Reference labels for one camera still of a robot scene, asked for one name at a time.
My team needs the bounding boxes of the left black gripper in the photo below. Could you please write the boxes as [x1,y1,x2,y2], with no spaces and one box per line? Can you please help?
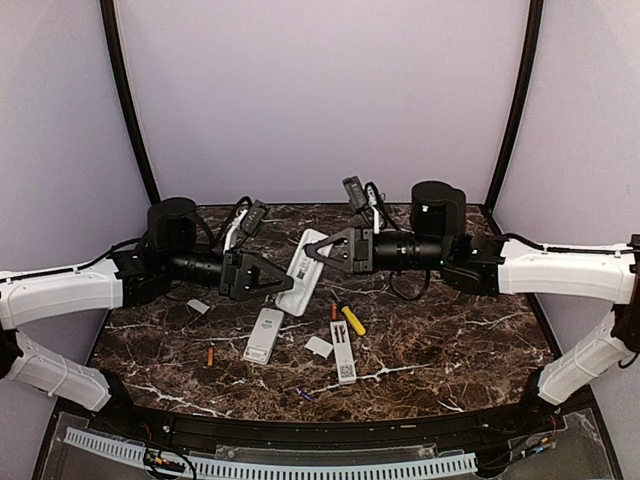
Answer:
[164,245,295,302]

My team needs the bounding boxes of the white TCL air-conditioner remote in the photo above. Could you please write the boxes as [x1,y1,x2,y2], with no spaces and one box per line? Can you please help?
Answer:
[243,308,284,365]

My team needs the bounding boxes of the slim white remote control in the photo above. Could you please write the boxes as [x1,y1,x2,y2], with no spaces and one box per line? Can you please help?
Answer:
[330,321,357,386]

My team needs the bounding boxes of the yellow handled screwdriver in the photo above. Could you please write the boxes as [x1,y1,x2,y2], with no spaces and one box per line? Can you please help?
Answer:
[331,290,366,336]

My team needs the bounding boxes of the white square battery cover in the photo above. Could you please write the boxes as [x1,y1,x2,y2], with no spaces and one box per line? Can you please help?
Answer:
[304,336,334,359]

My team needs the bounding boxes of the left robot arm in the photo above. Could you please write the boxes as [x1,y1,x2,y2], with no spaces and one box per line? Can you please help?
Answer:
[1,197,294,436]

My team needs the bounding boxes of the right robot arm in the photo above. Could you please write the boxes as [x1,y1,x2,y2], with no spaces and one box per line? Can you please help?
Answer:
[304,181,639,434]

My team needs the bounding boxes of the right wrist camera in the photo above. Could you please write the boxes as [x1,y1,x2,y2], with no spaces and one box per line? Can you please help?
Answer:
[342,176,388,233]

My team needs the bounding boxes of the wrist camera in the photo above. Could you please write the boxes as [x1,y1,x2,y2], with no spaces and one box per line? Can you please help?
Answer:
[222,197,269,252]
[342,176,388,233]

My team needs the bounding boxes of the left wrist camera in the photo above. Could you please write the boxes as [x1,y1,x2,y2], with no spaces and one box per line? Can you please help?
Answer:
[222,197,269,252]

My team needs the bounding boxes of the white slotted cable duct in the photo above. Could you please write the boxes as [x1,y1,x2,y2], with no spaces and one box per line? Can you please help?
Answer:
[64,427,478,479]

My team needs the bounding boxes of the black front rail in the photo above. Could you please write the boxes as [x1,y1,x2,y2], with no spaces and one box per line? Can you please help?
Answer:
[81,404,564,452]

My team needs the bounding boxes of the left black frame post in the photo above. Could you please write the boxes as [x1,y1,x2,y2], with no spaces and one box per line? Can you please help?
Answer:
[99,0,161,205]

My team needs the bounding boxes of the black frame post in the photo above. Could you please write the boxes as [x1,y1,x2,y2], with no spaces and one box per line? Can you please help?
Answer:
[99,0,161,205]
[483,0,544,216]

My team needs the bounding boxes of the right black frame post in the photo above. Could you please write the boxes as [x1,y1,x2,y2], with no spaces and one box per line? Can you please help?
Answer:
[483,0,544,216]

